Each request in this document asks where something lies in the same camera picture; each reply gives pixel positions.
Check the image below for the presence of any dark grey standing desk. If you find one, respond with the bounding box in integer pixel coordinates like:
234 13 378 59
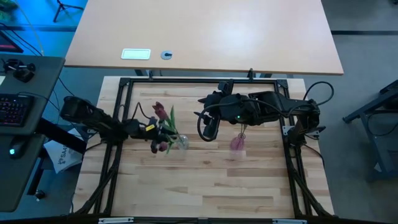
0 54 67 213

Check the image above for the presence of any white paper sheet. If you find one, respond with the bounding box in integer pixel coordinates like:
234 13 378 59
43 127 91 174

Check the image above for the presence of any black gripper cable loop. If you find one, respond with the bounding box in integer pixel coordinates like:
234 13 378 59
196 104 225 142

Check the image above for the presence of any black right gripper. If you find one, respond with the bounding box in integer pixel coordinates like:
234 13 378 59
193 92 253 126

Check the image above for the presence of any black arm base cable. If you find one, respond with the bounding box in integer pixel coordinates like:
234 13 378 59
302 81 335 107

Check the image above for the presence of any black frame-mounted camera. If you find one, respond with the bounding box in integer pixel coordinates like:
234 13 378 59
217 80 234 95

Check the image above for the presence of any black tripod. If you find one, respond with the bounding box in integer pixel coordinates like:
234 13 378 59
52 0 85 23

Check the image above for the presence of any black aluminium table frame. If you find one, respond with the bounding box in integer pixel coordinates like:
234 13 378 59
70 76 336 224

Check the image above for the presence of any black computer mouse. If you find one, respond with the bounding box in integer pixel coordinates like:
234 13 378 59
8 138 29 161

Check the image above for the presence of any black backlit keyboard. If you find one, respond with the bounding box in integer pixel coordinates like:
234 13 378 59
0 93 35 128

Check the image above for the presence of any clear glass vase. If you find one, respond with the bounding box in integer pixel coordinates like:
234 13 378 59
174 134 190 151

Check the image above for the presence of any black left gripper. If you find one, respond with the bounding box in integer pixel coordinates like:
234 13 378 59
124 117 177 144

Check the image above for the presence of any large beige desk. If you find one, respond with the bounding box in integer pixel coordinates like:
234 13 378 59
64 0 345 77

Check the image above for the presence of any silver frame bracket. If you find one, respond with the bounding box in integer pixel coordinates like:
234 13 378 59
98 217 135 224
272 218 308 224

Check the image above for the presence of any black metal cart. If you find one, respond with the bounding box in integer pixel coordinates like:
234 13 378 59
341 80 398 184

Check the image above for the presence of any black clamp device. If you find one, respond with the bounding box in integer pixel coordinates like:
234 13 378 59
2 58 37 83

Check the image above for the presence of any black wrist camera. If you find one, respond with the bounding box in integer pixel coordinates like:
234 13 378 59
201 113 221 142

